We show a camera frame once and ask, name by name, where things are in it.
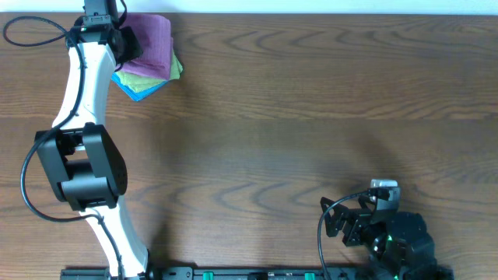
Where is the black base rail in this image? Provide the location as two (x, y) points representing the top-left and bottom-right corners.
(60, 267), (455, 280)

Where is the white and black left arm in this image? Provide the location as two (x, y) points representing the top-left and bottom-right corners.
(35, 24), (149, 279)

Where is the folded blue cloth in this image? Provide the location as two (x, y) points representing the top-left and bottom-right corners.
(111, 73), (167, 102)

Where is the folded green cloth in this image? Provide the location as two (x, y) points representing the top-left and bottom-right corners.
(112, 51), (183, 93)

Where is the purple microfiber cloth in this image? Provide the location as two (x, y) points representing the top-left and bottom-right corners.
(122, 13), (173, 80)

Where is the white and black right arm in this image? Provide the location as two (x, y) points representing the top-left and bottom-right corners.
(317, 182), (454, 279)

